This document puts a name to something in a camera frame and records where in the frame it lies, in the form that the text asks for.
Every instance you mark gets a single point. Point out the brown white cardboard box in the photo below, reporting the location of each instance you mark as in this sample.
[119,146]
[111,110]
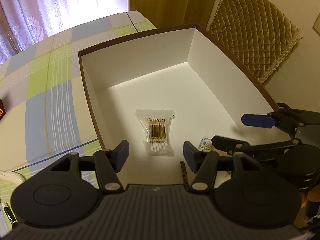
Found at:
[182,70]

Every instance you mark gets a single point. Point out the green black pen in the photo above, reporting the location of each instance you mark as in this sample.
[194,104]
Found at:
[10,215]

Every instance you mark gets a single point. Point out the plaid tablecloth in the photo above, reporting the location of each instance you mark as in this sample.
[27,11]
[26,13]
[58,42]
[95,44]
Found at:
[46,112]

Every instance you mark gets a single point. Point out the small white medicine bottle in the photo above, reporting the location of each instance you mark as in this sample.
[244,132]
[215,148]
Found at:
[206,144]

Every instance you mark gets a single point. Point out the cotton swab bag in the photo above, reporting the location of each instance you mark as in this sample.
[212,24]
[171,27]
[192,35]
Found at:
[156,125]

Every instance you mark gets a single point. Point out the quilted brown cushion cover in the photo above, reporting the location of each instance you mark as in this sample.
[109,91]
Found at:
[257,33]

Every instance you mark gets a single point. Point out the wooden door panel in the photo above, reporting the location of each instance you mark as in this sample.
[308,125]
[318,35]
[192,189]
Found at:
[171,13]

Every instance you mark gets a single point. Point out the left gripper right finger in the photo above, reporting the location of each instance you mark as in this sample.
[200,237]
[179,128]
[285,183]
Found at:
[203,164]

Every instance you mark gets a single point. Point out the single wall socket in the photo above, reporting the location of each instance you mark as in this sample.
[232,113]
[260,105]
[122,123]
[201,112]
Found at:
[316,25]

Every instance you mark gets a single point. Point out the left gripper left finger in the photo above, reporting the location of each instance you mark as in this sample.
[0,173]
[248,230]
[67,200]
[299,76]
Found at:
[108,163]

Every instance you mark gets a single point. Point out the white electric toothbrush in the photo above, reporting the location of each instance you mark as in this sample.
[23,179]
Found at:
[13,177]

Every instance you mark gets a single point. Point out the pink lace curtain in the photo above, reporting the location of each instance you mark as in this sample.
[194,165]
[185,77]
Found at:
[27,22]

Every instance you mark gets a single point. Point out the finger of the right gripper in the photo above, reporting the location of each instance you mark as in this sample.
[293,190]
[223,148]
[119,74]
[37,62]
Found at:
[227,145]
[255,120]

